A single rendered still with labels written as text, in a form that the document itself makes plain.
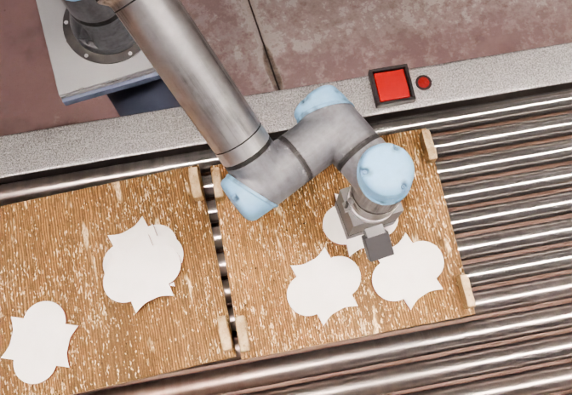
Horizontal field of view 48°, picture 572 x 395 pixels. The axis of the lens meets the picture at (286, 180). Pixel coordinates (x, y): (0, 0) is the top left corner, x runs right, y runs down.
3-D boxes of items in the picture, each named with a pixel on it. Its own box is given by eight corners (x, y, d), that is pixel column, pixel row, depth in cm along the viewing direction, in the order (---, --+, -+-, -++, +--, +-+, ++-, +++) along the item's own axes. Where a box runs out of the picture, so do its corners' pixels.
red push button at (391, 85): (372, 76, 126) (373, 73, 125) (402, 71, 127) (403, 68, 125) (379, 104, 125) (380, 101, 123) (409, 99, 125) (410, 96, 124)
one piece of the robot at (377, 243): (363, 254, 95) (352, 271, 110) (420, 236, 96) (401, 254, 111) (336, 180, 98) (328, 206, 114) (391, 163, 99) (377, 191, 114)
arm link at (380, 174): (388, 124, 86) (431, 173, 85) (377, 151, 97) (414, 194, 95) (343, 158, 85) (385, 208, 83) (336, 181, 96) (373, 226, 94)
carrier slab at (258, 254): (210, 168, 121) (209, 165, 119) (424, 130, 123) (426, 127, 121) (242, 360, 111) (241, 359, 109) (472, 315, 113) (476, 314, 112)
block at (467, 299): (454, 276, 114) (458, 273, 111) (464, 273, 114) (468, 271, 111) (463, 310, 112) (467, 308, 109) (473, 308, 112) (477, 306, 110)
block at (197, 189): (189, 171, 119) (186, 167, 116) (199, 169, 119) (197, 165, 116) (195, 203, 117) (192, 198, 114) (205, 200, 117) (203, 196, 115)
